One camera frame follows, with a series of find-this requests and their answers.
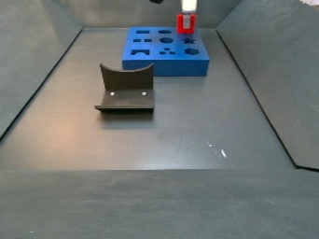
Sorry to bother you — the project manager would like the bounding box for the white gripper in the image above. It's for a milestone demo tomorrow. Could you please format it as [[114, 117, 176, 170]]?
[[180, 0, 197, 29]]

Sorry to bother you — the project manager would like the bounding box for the red square-circle peg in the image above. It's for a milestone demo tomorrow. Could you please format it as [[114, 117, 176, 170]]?
[[177, 13, 196, 34]]

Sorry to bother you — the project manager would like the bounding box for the blue shape-sorting block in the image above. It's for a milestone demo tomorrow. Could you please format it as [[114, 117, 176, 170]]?
[[121, 27, 209, 77]]

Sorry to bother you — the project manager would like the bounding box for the black curved holder stand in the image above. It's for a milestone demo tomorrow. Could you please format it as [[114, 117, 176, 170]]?
[[94, 64, 154, 112]]

